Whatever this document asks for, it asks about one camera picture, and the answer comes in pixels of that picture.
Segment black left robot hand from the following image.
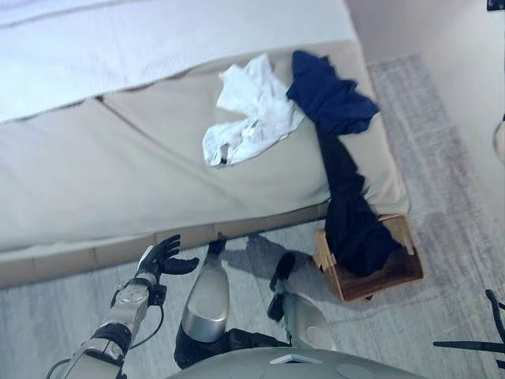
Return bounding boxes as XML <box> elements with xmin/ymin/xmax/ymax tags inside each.
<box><xmin>137</xmin><ymin>235</ymin><xmax>200</xmax><ymax>283</ymax></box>

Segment black trousers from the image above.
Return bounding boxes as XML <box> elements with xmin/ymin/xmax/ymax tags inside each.
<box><xmin>315</xmin><ymin>126</ymin><xmax>406</xmax><ymax>277</ymax></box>

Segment navy blue garment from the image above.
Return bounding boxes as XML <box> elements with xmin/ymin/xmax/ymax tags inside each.
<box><xmin>286</xmin><ymin>50</ymin><xmax>382</xmax><ymax>135</ymax></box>

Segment bed with beige cover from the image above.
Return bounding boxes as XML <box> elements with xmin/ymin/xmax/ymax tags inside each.
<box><xmin>0</xmin><ymin>39</ymin><xmax>411</xmax><ymax>253</ymax></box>

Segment brown wicker basket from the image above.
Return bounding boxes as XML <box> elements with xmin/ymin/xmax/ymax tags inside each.
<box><xmin>313</xmin><ymin>212</ymin><xmax>425</xmax><ymax>303</ymax></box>

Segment silver left robot leg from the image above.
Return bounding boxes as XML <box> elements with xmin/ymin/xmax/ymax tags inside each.
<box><xmin>175</xmin><ymin>236</ymin><xmax>230</xmax><ymax>368</ymax></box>

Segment silver robot leg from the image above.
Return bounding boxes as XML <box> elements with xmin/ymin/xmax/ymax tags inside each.
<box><xmin>267</xmin><ymin>252</ymin><xmax>336</xmax><ymax>352</ymax></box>
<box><xmin>175</xmin><ymin>236</ymin><xmax>230</xmax><ymax>368</ymax></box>

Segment silver right robot leg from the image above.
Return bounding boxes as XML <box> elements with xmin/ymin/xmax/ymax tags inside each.
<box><xmin>267</xmin><ymin>252</ymin><xmax>336</xmax><ymax>352</ymax></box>

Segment grey robot torso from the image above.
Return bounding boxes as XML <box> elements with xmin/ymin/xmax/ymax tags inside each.
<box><xmin>165</xmin><ymin>347</ymin><xmax>427</xmax><ymax>379</ymax></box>

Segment white shirt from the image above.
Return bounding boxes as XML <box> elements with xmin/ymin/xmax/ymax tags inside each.
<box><xmin>202</xmin><ymin>53</ymin><xmax>305</xmax><ymax>167</ymax></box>

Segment white duvet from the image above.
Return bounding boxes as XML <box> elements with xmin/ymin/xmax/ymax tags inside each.
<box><xmin>0</xmin><ymin>0</ymin><xmax>352</xmax><ymax>123</ymax></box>

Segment grey area rug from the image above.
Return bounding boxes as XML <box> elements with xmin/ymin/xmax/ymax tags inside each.
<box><xmin>0</xmin><ymin>53</ymin><xmax>505</xmax><ymax>379</ymax></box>

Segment beige bed frame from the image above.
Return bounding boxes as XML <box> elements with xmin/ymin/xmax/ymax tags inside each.
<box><xmin>0</xmin><ymin>212</ymin><xmax>328</xmax><ymax>289</ymax></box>

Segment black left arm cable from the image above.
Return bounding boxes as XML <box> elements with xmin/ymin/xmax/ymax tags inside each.
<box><xmin>129</xmin><ymin>303</ymin><xmax>165</xmax><ymax>351</ymax></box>

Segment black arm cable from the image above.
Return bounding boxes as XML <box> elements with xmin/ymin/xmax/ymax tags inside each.
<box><xmin>432</xmin><ymin>290</ymin><xmax>505</xmax><ymax>356</ymax></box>
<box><xmin>129</xmin><ymin>303</ymin><xmax>165</xmax><ymax>351</ymax></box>

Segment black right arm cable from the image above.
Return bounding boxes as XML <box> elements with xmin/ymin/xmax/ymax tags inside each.
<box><xmin>432</xmin><ymin>290</ymin><xmax>505</xmax><ymax>356</ymax></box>

